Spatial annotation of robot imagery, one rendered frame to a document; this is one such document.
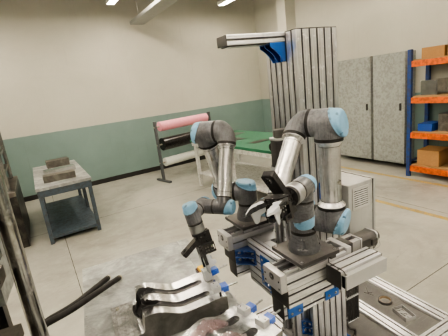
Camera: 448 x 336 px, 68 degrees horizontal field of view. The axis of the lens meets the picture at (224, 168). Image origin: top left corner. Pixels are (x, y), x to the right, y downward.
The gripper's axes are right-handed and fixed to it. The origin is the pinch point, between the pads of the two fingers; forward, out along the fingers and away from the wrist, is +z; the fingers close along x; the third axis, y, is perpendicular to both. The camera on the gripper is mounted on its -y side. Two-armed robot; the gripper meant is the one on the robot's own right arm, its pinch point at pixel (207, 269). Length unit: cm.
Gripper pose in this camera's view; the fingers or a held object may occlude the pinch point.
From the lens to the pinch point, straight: 174.1
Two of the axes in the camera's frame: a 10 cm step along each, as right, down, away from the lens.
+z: 3.0, 9.4, 1.6
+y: 8.8, -3.4, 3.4
